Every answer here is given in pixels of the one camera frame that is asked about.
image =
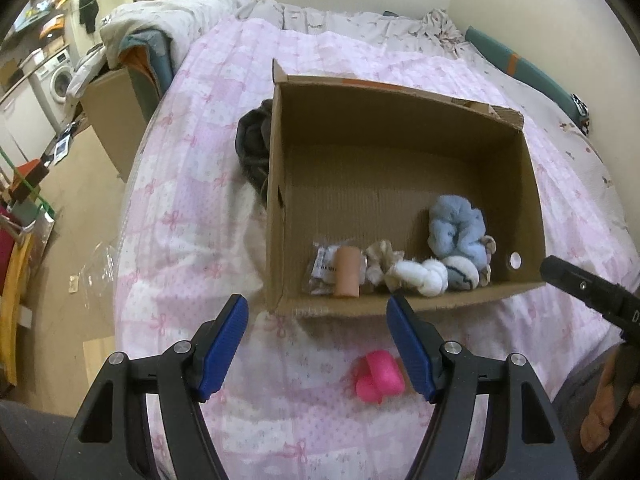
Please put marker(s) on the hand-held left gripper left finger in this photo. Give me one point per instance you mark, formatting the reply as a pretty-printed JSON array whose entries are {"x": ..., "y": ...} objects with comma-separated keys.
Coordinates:
[{"x": 225, "y": 345}]

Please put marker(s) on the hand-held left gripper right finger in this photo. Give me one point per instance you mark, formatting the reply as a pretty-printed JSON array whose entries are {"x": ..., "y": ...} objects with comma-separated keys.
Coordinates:
[{"x": 412, "y": 350}]

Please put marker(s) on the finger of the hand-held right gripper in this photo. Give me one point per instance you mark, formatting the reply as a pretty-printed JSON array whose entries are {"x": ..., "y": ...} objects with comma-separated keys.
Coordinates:
[{"x": 575, "y": 281}]

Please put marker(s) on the pink sock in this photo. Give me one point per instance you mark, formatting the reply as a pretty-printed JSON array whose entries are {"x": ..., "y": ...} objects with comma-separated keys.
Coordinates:
[{"x": 377, "y": 377}]

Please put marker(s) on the white knotted sock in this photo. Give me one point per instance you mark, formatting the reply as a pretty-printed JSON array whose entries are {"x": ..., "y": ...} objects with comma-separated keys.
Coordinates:
[{"x": 420, "y": 276}]

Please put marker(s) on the white sock with blue lines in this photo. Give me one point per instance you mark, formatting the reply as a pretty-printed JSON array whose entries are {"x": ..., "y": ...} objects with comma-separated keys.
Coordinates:
[{"x": 461, "y": 272}]

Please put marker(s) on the cream scrunchie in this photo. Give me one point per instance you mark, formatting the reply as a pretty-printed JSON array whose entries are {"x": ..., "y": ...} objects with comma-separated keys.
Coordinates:
[{"x": 380, "y": 260}]

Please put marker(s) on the peach sock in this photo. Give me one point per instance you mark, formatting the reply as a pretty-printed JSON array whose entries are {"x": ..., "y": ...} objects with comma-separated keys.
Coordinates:
[{"x": 347, "y": 272}]

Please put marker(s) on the clear plastic packet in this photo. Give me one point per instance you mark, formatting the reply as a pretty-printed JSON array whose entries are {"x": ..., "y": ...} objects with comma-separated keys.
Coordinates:
[{"x": 322, "y": 265}]

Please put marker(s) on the light blue fluffy sock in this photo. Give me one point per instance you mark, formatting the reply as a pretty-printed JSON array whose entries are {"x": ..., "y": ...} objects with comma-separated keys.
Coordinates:
[{"x": 455, "y": 227}]

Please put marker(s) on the cardboard box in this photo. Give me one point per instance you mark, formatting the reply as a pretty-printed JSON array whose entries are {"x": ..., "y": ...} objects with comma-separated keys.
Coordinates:
[{"x": 380, "y": 180}]

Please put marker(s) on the person's right hand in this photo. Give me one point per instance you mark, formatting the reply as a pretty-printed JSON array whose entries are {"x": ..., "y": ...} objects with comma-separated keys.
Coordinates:
[{"x": 600, "y": 405}]

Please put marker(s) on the light wooden board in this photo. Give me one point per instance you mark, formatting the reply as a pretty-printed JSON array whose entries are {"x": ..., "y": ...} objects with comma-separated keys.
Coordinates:
[{"x": 97, "y": 349}]

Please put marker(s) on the clear plastic bag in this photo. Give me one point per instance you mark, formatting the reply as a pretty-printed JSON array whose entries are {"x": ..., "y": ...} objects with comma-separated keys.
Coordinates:
[{"x": 95, "y": 270}]

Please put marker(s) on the black and white patterned item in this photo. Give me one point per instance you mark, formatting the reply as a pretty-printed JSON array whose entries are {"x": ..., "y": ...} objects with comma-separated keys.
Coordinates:
[{"x": 581, "y": 106}]

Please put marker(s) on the dark grey crumpled cloth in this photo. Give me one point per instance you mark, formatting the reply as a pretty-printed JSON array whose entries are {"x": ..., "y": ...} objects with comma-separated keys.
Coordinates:
[{"x": 252, "y": 145}]

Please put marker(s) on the teal long cushion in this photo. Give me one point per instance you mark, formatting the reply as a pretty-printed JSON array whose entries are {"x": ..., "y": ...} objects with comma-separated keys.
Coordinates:
[{"x": 525, "y": 67}]

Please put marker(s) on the printed paper sheet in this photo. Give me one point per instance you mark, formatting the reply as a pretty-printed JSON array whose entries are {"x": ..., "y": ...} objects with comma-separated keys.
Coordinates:
[{"x": 61, "y": 147}]

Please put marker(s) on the orange and black box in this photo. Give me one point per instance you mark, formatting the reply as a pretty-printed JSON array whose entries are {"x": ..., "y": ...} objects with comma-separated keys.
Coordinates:
[{"x": 30, "y": 177}]

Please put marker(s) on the teal and orange folded clothes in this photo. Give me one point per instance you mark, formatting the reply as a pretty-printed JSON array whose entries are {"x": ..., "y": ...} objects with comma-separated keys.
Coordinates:
[{"x": 150, "y": 57}]

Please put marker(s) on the white plastic bags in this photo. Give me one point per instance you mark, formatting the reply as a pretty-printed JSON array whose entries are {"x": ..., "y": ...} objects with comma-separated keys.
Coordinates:
[{"x": 85, "y": 72}]

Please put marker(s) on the white washing machine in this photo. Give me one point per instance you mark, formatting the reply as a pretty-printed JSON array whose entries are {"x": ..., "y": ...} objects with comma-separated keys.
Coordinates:
[{"x": 56, "y": 77}]

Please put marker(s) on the grey white crumpled duvet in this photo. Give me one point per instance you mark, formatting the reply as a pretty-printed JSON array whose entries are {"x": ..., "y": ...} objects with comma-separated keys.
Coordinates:
[{"x": 175, "y": 15}]

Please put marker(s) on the white floral bed sheet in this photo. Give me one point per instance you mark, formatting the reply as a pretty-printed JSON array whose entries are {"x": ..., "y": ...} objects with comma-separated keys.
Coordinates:
[{"x": 360, "y": 20}]

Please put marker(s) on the black hanging garment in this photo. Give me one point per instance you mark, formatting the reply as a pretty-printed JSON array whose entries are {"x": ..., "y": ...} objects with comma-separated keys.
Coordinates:
[{"x": 89, "y": 10}]

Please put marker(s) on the red and yellow frame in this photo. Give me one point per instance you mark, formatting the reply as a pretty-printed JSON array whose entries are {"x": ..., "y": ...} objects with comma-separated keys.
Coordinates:
[{"x": 15, "y": 305}]

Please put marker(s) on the wall shelf with clutter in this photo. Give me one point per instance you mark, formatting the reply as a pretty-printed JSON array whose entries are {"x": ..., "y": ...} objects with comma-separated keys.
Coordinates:
[{"x": 42, "y": 7}]

